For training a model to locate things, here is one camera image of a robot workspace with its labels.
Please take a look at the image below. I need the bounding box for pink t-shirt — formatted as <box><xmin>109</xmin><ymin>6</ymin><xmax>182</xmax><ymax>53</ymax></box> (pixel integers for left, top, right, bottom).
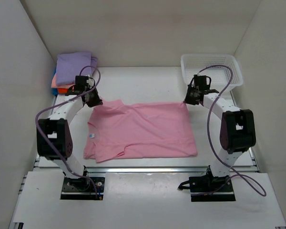
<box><xmin>83</xmin><ymin>100</ymin><xmax>198</xmax><ymax>163</ymax></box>

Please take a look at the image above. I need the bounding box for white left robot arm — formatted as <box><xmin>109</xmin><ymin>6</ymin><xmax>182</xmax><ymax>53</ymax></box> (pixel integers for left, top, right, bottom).
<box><xmin>35</xmin><ymin>75</ymin><xmax>103</xmax><ymax>190</ymax></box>

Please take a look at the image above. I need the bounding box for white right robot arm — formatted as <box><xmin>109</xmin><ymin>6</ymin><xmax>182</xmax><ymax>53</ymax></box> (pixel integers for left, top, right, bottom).
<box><xmin>184</xmin><ymin>74</ymin><xmax>256</xmax><ymax>191</ymax></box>

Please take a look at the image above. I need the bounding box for white plastic basket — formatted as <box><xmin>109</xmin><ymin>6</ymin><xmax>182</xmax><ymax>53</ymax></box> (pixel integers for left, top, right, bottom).
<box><xmin>181</xmin><ymin>54</ymin><xmax>243</xmax><ymax>92</ymax></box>

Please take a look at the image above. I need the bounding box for folded orange t-shirt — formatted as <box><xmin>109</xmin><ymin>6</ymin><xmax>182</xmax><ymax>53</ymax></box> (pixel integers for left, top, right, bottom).
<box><xmin>57</xmin><ymin>88</ymin><xmax>68</xmax><ymax>94</ymax></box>

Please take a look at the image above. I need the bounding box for folded blue t-shirt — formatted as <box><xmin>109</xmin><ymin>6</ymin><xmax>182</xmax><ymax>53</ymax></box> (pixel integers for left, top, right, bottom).
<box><xmin>51</xmin><ymin>68</ymin><xmax>59</xmax><ymax>96</ymax></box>

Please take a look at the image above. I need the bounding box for folded salmon t-shirt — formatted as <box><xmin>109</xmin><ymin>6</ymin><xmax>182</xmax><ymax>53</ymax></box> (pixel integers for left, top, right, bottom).
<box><xmin>51</xmin><ymin>73</ymin><xmax>74</xmax><ymax>89</ymax></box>

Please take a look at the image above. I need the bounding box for folded purple t-shirt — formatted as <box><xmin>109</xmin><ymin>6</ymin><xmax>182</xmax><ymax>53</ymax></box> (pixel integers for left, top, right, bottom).
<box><xmin>56</xmin><ymin>52</ymin><xmax>98</xmax><ymax>85</ymax></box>

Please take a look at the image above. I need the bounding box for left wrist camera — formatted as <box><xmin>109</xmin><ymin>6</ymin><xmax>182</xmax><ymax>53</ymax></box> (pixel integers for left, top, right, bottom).
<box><xmin>87</xmin><ymin>75</ymin><xmax>96</xmax><ymax>88</ymax></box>

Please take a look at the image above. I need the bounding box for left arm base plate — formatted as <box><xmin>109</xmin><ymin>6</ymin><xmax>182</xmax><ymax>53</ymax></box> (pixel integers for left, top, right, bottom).
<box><xmin>60</xmin><ymin>177</ymin><xmax>105</xmax><ymax>201</ymax></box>

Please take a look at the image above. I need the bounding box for aluminium table edge rail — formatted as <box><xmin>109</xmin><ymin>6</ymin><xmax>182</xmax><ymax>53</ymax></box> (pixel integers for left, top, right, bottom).
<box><xmin>34</xmin><ymin>95</ymin><xmax>259</xmax><ymax>175</ymax></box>

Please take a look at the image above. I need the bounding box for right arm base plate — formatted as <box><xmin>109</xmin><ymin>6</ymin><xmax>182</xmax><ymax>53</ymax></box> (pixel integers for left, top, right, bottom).
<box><xmin>177</xmin><ymin>175</ymin><xmax>236</xmax><ymax>202</ymax></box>

